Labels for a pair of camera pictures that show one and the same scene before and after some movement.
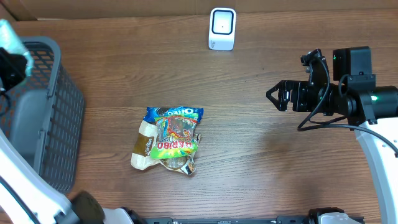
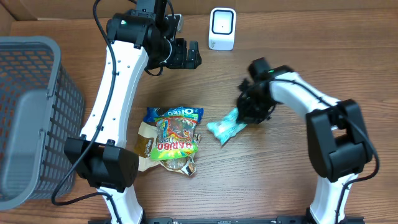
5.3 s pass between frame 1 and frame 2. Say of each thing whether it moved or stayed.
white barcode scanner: stayed
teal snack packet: moved
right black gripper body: moved
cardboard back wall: stayed
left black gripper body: moved
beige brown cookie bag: stayed
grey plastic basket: stayed
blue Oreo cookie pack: stayed
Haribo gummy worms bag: stayed
